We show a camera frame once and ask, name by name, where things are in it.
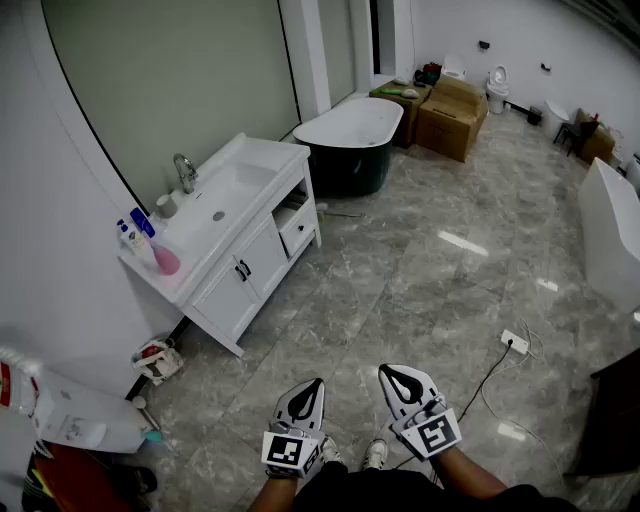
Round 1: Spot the white toilet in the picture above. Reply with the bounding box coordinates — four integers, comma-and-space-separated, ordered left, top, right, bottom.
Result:
485, 64, 511, 115
541, 99, 571, 142
440, 53, 468, 82

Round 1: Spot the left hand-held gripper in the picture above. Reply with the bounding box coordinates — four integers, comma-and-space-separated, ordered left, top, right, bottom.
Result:
260, 378, 327, 480

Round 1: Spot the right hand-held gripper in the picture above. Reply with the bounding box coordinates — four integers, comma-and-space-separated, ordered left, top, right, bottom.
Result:
377, 363, 464, 462

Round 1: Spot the black chair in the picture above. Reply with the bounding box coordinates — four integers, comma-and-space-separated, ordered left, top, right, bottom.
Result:
552, 119, 600, 158

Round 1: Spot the chrome faucet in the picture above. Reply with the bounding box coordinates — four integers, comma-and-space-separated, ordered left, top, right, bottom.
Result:
172, 152, 200, 195

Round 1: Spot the person's white shoe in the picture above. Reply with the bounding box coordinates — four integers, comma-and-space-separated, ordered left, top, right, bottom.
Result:
319, 436, 344, 467
362, 438, 389, 472

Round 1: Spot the white cable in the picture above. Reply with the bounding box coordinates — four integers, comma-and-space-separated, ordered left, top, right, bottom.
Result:
478, 318, 567, 482

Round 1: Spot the pink spray bottle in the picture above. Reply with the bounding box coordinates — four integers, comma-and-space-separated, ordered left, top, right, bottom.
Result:
147, 239, 182, 277

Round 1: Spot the large cardboard box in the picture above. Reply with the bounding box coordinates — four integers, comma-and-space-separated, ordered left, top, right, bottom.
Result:
415, 74, 490, 164

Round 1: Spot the clear bottle red label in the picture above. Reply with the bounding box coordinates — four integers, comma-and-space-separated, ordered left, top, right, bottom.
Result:
0, 346, 44, 417

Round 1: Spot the dark green bathtub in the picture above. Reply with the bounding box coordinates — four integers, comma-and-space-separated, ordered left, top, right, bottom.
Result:
292, 96, 405, 199

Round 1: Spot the white plastic bag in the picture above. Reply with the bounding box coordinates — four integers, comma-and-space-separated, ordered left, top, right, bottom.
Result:
130, 338, 186, 388

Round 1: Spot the dark wooden furniture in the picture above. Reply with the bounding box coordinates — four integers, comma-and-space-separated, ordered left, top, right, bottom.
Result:
563, 346, 640, 479

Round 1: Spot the brown cardboard box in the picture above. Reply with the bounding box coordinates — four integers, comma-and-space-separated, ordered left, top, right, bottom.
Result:
369, 81, 434, 149

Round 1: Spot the white power strip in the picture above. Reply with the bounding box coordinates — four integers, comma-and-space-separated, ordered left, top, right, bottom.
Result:
500, 328, 531, 356

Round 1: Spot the person's left forearm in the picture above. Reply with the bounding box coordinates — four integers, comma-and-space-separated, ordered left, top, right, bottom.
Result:
247, 473, 301, 512

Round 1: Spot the white rectangular bathtub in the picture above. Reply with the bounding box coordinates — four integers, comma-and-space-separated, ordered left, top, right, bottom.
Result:
577, 156, 640, 314

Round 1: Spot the person's black clothing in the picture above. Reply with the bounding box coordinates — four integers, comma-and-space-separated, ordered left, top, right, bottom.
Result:
291, 460, 582, 512

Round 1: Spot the red and black bag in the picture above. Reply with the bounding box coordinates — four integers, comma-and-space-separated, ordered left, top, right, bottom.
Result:
413, 61, 444, 88

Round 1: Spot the person's right forearm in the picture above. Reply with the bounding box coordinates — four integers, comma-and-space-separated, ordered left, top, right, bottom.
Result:
430, 446, 510, 501

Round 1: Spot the person's right white shoe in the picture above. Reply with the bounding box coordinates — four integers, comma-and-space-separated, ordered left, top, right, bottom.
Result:
362, 438, 389, 472

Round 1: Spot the small cardboard box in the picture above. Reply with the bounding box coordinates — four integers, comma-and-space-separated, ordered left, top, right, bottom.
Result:
574, 108, 617, 167

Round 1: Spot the black cable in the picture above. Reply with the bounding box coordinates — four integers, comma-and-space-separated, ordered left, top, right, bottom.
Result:
456, 343, 515, 424

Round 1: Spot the white pump bottle blue cap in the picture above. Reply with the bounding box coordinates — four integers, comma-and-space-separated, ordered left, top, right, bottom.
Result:
116, 218, 154, 267

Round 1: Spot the person's left white shoe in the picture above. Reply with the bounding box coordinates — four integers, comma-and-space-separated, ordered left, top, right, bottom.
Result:
319, 436, 344, 467

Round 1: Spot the white vanity cabinet with sink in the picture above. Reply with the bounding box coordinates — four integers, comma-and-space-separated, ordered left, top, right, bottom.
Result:
118, 131, 323, 358

